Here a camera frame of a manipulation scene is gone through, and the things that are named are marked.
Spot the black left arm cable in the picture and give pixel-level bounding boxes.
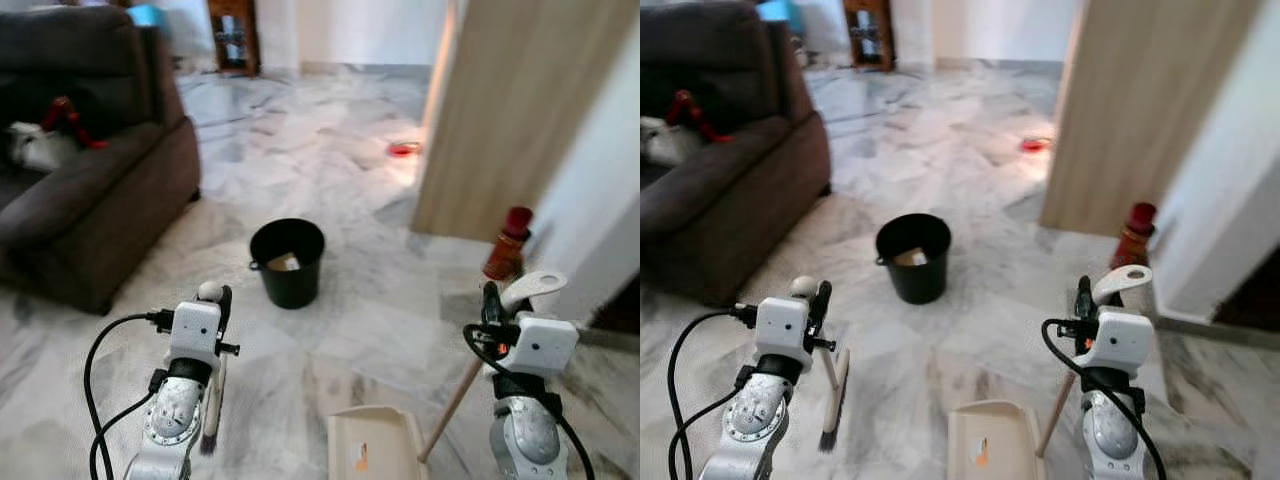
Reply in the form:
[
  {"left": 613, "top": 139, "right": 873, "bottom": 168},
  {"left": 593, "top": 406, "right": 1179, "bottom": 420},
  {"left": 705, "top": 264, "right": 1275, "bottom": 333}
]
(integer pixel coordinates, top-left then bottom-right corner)
[
  {"left": 84, "top": 311, "right": 177, "bottom": 480},
  {"left": 667, "top": 308, "right": 763, "bottom": 480}
]

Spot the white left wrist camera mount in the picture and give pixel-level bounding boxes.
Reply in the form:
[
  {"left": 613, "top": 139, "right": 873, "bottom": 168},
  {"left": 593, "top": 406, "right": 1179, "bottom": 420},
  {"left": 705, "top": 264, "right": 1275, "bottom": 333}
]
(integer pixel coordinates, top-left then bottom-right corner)
[
  {"left": 168, "top": 300, "right": 223, "bottom": 369},
  {"left": 755, "top": 297, "right": 812, "bottom": 367}
]

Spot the dark brown sofa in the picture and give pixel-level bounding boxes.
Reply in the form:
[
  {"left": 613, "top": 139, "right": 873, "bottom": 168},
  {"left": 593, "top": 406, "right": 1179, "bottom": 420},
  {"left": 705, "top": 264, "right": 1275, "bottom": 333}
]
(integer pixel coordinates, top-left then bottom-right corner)
[
  {"left": 640, "top": 0, "right": 833, "bottom": 307},
  {"left": 0, "top": 5, "right": 203, "bottom": 317}
]

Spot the light wooden door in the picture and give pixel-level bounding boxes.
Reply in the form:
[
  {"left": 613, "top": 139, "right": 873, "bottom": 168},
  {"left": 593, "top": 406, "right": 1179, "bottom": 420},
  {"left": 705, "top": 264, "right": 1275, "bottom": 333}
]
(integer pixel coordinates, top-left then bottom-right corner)
[
  {"left": 410, "top": 0, "right": 594, "bottom": 243},
  {"left": 1039, "top": 0, "right": 1264, "bottom": 239}
]

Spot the dark wooden cabinet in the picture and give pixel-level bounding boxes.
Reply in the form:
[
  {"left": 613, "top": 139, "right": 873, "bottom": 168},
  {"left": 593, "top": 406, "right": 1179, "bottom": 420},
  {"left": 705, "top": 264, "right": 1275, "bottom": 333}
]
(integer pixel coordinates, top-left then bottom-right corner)
[
  {"left": 843, "top": 0, "right": 899, "bottom": 73},
  {"left": 207, "top": 0, "right": 263, "bottom": 78}
]

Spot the red toy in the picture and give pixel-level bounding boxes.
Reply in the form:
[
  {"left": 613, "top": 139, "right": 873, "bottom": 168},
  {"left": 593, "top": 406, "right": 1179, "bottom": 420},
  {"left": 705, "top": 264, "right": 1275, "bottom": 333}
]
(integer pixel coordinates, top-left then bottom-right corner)
[
  {"left": 665, "top": 90, "right": 737, "bottom": 145},
  {"left": 42, "top": 96, "right": 109, "bottom": 151}
]

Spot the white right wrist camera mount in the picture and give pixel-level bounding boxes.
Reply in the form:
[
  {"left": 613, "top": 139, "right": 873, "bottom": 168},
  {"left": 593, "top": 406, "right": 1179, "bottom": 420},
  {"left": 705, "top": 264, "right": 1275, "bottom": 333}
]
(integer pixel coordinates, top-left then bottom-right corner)
[
  {"left": 1090, "top": 308, "right": 1157, "bottom": 377},
  {"left": 515, "top": 315, "right": 581, "bottom": 382}
]

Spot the cream handled broom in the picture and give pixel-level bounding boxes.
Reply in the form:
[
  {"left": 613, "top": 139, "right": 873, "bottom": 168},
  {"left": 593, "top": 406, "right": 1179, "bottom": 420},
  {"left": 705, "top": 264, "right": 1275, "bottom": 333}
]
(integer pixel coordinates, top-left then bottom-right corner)
[
  {"left": 790, "top": 275, "right": 853, "bottom": 453},
  {"left": 197, "top": 280, "right": 232, "bottom": 457}
]

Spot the brown bottle with red cap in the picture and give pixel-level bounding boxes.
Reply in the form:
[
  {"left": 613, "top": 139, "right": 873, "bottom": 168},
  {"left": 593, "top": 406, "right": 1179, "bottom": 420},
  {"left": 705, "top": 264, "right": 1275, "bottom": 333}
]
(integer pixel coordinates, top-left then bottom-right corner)
[
  {"left": 1109, "top": 202, "right": 1159, "bottom": 272},
  {"left": 483, "top": 206, "right": 535, "bottom": 283}
]

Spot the black plastic bucket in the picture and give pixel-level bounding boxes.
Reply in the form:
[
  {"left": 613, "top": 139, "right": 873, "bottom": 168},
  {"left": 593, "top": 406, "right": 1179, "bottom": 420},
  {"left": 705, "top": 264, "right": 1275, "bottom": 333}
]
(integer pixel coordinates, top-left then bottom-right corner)
[
  {"left": 248, "top": 217, "right": 327, "bottom": 310},
  {"left": 875, "top": 212, "right": 953, "bottom": 305}
]

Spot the white plush toy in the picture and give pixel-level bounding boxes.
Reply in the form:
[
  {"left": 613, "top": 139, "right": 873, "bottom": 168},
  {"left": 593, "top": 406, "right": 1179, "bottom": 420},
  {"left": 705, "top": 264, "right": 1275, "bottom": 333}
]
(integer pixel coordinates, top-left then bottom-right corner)
[
  {"left": 640, "top": 116, "right": 693, "bottom": 167},
  {"left": 5, "top": 122, "right": 81, "bottom": 173}
]

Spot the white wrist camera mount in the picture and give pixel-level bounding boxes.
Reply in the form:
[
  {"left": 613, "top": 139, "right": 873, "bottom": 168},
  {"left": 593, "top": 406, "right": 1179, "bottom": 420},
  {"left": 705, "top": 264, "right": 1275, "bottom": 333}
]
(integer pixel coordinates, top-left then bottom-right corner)
[
  {"left": 515, "top": 315, "right": 581, "bottom": 382},
  {"left": 755, "top": 297, "right": 812, "bottom": 367},
  {"left": 168, "top": 300, "right": 223, "bottom": 369},
  {"left": 1090, "top": 308, "right": 1157, "bottom": 377}
]

